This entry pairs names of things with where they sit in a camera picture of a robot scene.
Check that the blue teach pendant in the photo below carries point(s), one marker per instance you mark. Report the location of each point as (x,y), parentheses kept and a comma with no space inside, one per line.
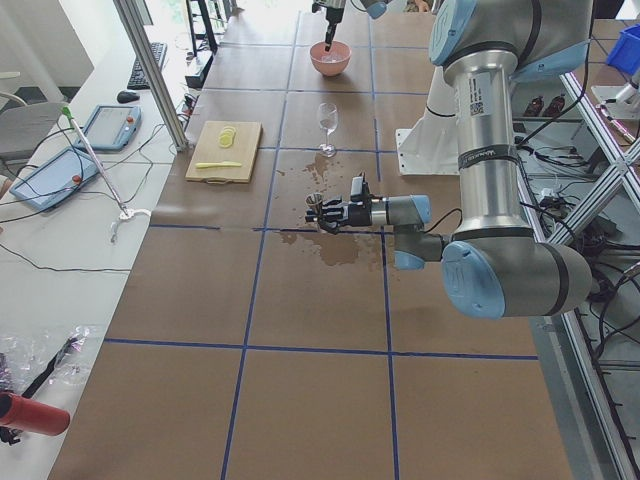
(55,180)
(111,127)

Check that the grabber stick green tip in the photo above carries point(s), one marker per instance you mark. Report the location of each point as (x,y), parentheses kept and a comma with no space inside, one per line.
(126,213)

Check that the blue teach pendant near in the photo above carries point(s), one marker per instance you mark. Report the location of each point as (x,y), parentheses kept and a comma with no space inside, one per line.
(55,180)

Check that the yellow plastic knife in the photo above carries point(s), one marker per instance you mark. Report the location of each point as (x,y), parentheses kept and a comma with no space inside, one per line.
(221,164)

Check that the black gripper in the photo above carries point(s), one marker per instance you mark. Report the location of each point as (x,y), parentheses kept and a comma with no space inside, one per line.
(359,214)
(330,10)

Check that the aluminium frame post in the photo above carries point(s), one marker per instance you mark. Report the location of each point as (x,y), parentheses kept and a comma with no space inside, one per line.
(133,25)

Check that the blue storage bin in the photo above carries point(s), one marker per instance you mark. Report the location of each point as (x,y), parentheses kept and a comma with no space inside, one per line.
(625,55)

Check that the clear wine glass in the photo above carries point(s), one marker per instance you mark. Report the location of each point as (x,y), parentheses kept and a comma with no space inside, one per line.
(327,116)

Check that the red water bottle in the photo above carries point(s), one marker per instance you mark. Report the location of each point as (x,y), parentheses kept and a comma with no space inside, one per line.
(26,414)

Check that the blue teach pendant far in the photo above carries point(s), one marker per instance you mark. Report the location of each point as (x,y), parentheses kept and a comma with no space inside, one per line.
(111,127)

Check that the steel double jigger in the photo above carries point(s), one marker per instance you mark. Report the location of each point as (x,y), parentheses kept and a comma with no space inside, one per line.
(314,213)

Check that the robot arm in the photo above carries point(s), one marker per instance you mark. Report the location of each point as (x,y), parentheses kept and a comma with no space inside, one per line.
(492,265)
(373,8)

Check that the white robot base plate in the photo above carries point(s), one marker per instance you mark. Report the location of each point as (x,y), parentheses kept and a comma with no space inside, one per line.
(430,147)

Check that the black computer mouse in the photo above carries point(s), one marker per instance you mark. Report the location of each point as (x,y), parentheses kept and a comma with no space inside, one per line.
(127,96)

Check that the pink bowl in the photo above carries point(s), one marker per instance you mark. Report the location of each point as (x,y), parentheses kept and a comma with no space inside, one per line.
(330,70)

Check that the grey chair left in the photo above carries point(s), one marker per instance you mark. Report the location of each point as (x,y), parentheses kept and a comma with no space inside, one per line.
(22,128)

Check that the clear ice cubes pile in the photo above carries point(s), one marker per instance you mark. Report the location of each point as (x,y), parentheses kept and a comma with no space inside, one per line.
(331,58)

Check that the clear plastic bag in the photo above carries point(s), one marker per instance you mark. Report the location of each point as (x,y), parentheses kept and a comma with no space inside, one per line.
(32,360)

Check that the bamboo cutting board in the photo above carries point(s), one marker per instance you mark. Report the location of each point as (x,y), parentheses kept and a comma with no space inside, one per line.
(246,141)

